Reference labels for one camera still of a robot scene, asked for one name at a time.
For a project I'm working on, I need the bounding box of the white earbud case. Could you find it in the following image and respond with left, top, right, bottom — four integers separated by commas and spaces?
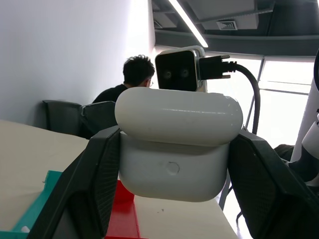
114, 87, 244, 203

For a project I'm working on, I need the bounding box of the ceiling air vent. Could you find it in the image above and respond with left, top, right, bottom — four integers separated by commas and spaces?
216, 20, 238, 31

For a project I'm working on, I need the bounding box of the red plastic bin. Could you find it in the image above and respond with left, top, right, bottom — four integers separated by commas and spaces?
105, 180, 142, 239

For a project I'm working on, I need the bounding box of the person in black shirt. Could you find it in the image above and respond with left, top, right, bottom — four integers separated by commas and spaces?
91, 55, 157, 104

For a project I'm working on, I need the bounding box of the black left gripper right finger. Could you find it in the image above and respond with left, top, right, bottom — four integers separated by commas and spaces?
228, 131, 319, 239

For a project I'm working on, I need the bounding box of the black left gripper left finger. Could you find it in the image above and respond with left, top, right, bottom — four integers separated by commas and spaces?
26, 125, 122, 239

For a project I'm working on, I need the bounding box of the long ceiling light strip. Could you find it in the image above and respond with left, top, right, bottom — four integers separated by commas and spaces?
168, 0, 209, 48

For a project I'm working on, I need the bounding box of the black-faced silver stereo camera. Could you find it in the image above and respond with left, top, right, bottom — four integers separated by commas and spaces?
154, 46, 206, 93

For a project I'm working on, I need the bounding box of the black camera cable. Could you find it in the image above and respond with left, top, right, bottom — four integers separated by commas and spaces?
198, 55, 261, 135

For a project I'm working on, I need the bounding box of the teal plastic bin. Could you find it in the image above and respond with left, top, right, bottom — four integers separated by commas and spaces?
0, 170, 63, 239

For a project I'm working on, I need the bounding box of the dark grey chair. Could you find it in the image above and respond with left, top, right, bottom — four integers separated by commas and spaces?
42, 100, 83, 137
79, 101, 118, 140

